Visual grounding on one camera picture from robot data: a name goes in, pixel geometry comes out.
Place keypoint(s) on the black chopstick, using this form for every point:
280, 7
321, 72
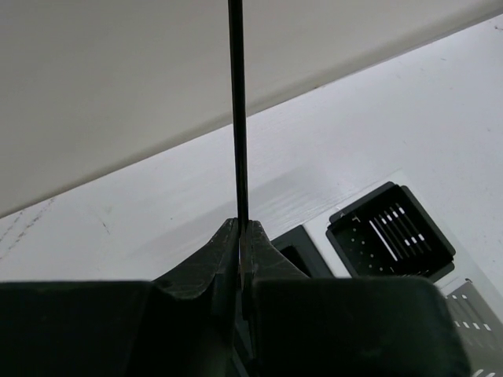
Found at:
236, 48

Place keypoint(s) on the white slotted utensil container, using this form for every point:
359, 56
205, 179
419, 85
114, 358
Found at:
479, 329

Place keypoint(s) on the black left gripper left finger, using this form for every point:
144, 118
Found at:
180, 324

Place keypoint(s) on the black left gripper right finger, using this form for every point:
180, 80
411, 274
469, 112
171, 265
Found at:
371, 326

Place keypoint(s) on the black slotted utensil container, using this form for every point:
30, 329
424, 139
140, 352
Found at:
384, 233

